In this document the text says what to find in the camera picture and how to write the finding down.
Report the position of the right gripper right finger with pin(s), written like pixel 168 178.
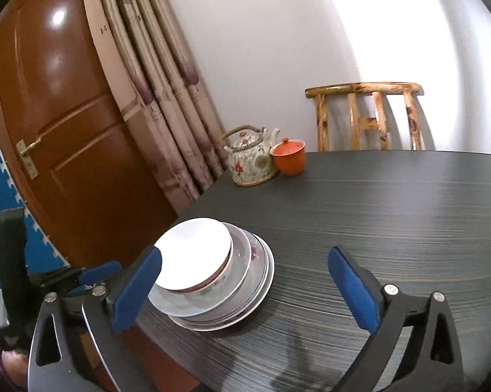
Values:
pixel 432 360

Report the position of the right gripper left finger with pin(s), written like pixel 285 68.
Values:
pixel 57 359

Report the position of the large white floral plate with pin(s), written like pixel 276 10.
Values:
pixel 249 307

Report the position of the red patterned small bowl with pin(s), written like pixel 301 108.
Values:
pixel 213 279

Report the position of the small white floral plate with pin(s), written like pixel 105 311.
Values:
pixel 248 290

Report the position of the large white floral bowl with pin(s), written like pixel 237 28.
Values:
pixel 203 292

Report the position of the left hand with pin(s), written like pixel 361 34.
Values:
pixel 15 366

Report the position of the brown wooden door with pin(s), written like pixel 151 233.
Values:
pixel 94 197

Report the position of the orange lidded tea cup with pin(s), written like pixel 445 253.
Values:
pixel 289 156

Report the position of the beige patterned curtain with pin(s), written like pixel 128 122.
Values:
pixel 161 97

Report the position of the floral ceramic teapot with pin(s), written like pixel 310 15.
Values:
pixel 248 150

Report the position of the brass door handle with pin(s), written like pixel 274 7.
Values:
pixel 25 151

